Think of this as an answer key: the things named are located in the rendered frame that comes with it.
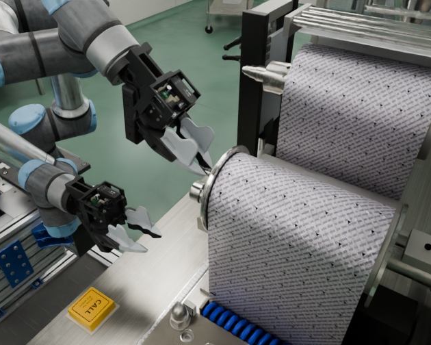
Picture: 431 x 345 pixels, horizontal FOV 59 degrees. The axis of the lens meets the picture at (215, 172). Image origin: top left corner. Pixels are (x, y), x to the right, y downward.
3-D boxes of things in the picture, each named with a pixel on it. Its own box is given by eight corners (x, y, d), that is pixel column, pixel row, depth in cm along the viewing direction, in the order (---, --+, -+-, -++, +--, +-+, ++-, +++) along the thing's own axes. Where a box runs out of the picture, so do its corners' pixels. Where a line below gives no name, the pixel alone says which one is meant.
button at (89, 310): (94, 291, 86) (92, 285, 85) (115, 307, 83) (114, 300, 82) (69, 315, 82) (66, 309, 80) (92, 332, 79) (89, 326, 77)
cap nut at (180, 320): (178, 307, 69) (176, 293, 66) (194, 317, 67) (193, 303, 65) (165, 323, 67) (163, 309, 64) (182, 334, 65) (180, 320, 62)
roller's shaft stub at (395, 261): (388, 256, 53) (397, 235, 51) (442, 278, 50) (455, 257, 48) (380, 278, 50) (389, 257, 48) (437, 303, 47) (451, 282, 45)
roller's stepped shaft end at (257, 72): (246, 73, 79) (247, 59, 77) (272, 80, 77) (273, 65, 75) (239, 79, 77) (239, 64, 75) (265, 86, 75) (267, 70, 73)
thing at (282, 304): (211, 300, 72) (209, 233, 60) (330, 369, 62) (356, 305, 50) (209, 302, 72) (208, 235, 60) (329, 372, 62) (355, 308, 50)
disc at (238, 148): (248, 191, 71) (248, 126, 61) (250, 192, 71) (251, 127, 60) (204, 247, 62) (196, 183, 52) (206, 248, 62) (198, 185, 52)
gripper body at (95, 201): (98, 212, 70) (55, 189, 75) (107, 244, 75) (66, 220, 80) (127, 189, 75) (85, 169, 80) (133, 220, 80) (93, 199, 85)
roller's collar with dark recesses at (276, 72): (275, 85, 79) (278, 55, 75) (302, 92, 76) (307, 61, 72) (260, 96, 75) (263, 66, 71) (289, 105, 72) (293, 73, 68)
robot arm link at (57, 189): (53, 212, 82) (81, 192, 87) (66, 220, 80) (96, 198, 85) (42, 186, 77) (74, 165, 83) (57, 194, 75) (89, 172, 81)
